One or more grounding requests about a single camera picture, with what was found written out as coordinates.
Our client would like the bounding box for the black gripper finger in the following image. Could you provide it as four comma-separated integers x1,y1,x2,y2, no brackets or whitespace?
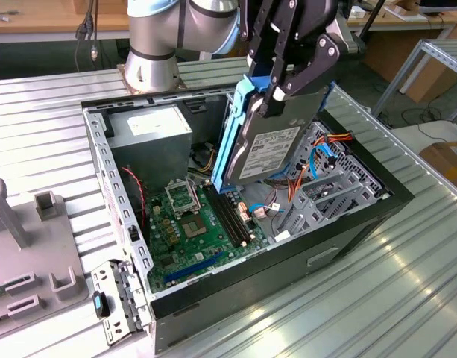
238,0,271,74
259,0,341,119

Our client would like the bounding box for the orange power wire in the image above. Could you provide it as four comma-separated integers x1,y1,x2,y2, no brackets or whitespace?
287,130,354,204

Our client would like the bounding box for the long blue data wire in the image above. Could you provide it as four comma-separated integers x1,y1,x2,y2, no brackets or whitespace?
308,143,339,180

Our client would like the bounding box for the hard disk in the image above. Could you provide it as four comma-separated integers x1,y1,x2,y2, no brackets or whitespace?
211,74,335,197

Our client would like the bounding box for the grey metal disk bay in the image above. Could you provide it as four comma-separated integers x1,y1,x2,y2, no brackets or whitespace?
287,121,396,242

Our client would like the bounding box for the thin black pole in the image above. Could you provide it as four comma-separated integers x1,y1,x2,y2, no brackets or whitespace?
358,0,386,40

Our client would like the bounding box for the flat cardboard piece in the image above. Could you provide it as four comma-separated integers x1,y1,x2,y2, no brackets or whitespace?
384,5,429,22

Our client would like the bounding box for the wooden desk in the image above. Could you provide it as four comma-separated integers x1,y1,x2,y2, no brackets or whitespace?
347,0,457,38
0,0,131,44

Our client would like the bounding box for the black monitor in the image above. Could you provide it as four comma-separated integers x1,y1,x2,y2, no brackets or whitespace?
417,0,453,16

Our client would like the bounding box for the large cardboard box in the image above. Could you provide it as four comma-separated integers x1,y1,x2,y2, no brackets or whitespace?
364,31,457,104

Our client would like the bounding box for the white board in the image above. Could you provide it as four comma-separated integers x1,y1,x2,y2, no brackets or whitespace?
391,119,457,157

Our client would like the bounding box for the grey power supply unit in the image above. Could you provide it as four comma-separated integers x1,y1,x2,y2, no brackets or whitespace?
107,104,194,193

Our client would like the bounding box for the black RAM slot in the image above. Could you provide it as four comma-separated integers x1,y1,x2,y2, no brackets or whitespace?
215,192,245,247
207,189,241,248
226,193,253,244
220,193,249,245

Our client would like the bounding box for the cardboard box with label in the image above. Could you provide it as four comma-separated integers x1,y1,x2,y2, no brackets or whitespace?
417,139,457,195

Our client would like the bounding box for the metal socket cover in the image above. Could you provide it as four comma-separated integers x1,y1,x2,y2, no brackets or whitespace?
164,179,200,218

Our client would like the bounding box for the CPU socket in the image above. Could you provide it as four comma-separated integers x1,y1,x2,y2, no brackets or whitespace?
180,218,209,242

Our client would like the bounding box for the green motherboard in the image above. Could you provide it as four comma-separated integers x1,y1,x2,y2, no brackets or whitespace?
144,178,276,298

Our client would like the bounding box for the black open PC case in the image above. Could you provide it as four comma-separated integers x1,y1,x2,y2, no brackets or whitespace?
81,76,415,355

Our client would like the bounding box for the blue expansion slot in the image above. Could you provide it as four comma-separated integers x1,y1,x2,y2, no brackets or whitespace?
163,251,225,285

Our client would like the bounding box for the grey parts rack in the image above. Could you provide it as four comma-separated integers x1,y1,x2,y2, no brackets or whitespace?
0,178,92,340

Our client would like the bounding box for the black latch with teal tab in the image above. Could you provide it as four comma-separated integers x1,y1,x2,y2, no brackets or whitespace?
92,292,112,318

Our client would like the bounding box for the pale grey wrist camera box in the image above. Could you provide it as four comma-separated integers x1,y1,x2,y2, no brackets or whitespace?
336,17,365,54

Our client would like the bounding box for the orange yellow wire bundle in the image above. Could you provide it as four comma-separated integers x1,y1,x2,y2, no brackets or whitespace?
189,143,216,176

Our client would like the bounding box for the square brown base plate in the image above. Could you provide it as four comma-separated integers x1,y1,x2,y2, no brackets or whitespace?
116,63,188,94

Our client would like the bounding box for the short blue wire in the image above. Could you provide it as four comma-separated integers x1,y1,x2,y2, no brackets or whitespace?
249,202,286,221

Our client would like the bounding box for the black hanging cable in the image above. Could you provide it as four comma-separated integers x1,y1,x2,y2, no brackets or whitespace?
74,0,101,72

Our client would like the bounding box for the thin wire locking lever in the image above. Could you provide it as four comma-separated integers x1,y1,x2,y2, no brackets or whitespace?
189,178,200,212

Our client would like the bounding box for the black case fan red wire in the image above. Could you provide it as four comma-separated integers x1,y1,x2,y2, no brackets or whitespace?
119,166,150,225

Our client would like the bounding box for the metal expansion bracket plate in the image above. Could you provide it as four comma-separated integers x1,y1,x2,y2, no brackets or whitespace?
89,259,157,346

